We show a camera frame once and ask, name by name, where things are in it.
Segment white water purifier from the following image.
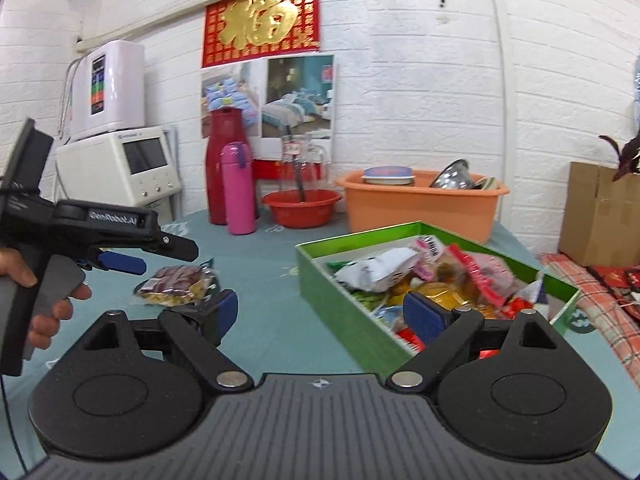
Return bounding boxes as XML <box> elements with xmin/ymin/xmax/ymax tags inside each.
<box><xmin>65</xmin><ymin>40</ymin><xmax>147</xmax><ymax>142</ymax></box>

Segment maroon snack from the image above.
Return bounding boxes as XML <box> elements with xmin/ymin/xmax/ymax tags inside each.
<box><xmin>134</xmin><ymin>266</ymin><xmax>219</xmax><ymax>307</ymax></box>

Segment purple leaf plant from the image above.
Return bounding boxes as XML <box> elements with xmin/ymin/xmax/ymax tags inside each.
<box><xmin>599</xmin><ymin>127</ymin><xmax>640</xmax><ymax>182</ymax></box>

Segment green cardboard box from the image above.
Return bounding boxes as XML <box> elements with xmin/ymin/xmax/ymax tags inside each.
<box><xmin>295</xmin><ymin>221</ymin><xmax>581</xmax><ymax>378</ymax></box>

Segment bedding wall poster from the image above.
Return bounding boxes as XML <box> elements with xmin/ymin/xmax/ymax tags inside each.
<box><xmin>200</xmin><ymin>54</ymin><xmax>337</xmax><ymax>140</ymax></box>

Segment blue lidded container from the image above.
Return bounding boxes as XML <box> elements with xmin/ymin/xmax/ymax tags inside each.
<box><xmin>361</xmin><ymin>166</ymin><xmax>417</xmax><ymax>186</ymax></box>

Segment pile of snack packets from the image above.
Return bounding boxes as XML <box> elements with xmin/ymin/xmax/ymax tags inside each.
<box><xmin>327</xmin><ymin>234</ymin><xmax>556</xmax><ymax>356</ymax></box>

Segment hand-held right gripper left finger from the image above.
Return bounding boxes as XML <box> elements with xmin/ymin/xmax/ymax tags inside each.
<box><xmin>75</xmin><ymin>289</ymin><xmax>255</xmax><ymax>392</ymax></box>

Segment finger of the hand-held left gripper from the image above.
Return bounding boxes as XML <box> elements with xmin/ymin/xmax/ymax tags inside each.
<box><xmin>142</xmin><ymin>225</ymin><xmax>200</xmax><ymax>263</ymax></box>
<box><xmin>75</xmin><ymin>247</ymin><xmax>147</xmax><ymax>276</ymax></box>

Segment teal printed tablecloth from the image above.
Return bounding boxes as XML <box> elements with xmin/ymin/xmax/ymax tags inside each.
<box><xmin>0</xmin><ymin>209</ymin><xmax>640</xmax><ymax>478</ymax></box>

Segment tall cardboard box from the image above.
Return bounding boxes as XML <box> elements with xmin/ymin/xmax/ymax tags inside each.
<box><xmin>559</xmin><ymin>161</ymin><xmax>640</xmax><ymax>268</ymax></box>

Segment pink bottle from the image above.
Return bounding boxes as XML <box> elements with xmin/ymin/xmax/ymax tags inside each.
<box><xmin>221</xmin><ymin>142</ymin><xmax>257</xmax><ymax>236</ymax></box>

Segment person's left hand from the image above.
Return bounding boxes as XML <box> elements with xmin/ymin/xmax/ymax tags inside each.
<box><xmin>0</xmin><ymin>247</ymin><xmax>94</xmax><ymax>350</ymax></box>

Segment red plastic stand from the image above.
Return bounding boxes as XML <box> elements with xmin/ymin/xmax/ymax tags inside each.
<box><xmin>252</xmin><ymin>157</ymin><xmax>283</xmax><ymax>181</ymax></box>

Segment orange plastic basin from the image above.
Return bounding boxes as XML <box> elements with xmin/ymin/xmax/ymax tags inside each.
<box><xmin>336</xmin><ymin>169</ymin><xmax>511</xmax><ymax>246</ymax></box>

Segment red gold wall hanging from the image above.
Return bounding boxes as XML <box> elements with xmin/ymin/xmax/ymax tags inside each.
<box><xmin>201</xmin><ymin>0</ymin><xmax>322</xmax><ymax>68</ymax></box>

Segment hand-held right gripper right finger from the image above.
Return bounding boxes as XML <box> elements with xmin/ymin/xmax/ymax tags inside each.
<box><xmin>385</xmin><ymin>290</ymin><xmax>558</xmax><ymax>393</ymax></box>

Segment red thermos jug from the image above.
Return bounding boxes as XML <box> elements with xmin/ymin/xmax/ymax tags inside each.
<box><xmin>205</xmin><ymin>107</ymin><xmax>260</xmax><ymax>226</ymax></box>

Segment red plastic basin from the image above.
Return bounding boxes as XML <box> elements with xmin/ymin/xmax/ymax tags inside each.
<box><xmin>261</xmin><ymin>189</ymin><xmax>343</xmax><ymax>229</ymax></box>

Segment white appliance with screen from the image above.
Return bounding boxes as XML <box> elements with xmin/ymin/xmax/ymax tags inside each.
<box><xmin>54</xmin><ymin>126</ymin><xmax>182</xmax><ymax>223</ymax></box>

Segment red envelopes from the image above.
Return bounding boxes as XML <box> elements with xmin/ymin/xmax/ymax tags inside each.
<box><xmin>585</xmin><ymin>265</ymin><xmax>640</xmax><ymax>318</ymax></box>

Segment steel bowl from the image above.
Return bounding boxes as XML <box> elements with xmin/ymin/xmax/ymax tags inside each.
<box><xmin>430</xmin><ymin>159</ymin><xmax>475</xmax><ymax>191</ymax></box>

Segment plaid cloth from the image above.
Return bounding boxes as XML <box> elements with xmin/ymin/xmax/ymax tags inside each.
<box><xmin>540</xmin><ymin>252</ymin><xmax>640</xmax><ymax>386</ymax></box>

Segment glass pitcher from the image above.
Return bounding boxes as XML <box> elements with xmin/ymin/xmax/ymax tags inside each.
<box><xmin>280</xmin><ymin>135</ymin><xmax>332</xmax><ymax>193</ymax></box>

